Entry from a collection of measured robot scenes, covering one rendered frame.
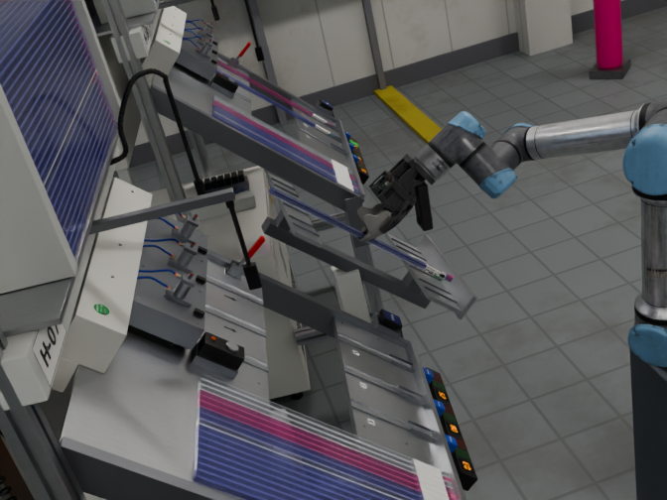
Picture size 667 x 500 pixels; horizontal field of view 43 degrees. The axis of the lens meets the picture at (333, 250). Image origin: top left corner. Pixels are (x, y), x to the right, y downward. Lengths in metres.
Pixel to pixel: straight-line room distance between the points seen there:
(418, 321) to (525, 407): 0.63
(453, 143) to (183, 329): 0.75
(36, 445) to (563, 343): 2.23
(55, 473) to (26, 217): 0.32
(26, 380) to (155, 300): 0.42
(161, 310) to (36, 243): 0.35
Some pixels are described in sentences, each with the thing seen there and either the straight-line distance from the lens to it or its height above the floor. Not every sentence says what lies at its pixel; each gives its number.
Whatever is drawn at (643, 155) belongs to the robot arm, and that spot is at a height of 1.16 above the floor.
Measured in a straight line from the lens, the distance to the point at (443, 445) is 1.68.
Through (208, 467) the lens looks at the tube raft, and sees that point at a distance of 1.28.
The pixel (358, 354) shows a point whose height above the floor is 0.82.
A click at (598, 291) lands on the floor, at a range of 3.32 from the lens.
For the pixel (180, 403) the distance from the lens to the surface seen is 1.37.
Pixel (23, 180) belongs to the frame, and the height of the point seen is 1.53.
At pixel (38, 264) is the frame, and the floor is 1.42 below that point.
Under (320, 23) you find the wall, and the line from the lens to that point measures 5.34.
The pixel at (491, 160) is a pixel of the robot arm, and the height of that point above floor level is 1.08.
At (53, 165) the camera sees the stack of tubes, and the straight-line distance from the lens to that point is 1.22.
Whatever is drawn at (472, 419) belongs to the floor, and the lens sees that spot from 2.81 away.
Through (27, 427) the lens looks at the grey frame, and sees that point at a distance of 1.12.
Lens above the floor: 1.89
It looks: 30 degrees down
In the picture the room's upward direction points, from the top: 14 degrees counter-clockwise
